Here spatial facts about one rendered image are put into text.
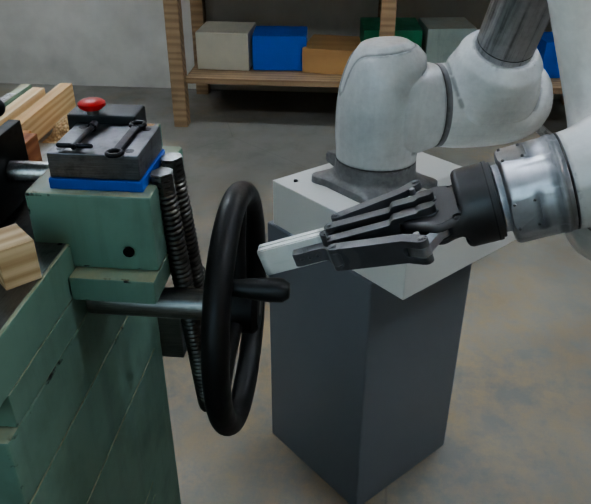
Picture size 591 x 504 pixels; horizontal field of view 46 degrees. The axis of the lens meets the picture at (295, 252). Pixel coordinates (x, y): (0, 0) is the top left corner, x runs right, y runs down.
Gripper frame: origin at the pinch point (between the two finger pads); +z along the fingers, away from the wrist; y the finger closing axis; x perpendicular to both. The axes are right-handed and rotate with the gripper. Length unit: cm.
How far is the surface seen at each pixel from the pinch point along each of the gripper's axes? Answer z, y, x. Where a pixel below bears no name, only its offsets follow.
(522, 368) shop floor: -20, -96, 105
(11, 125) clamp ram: 28.8, -11.8, -18.6
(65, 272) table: 24.5, -0.1, -4.5
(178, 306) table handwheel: 16.3, -3.5, 4.9
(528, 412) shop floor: -18, -78, 104
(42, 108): 37, -33, -16
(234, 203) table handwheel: 5.0, -3.3, -5.4
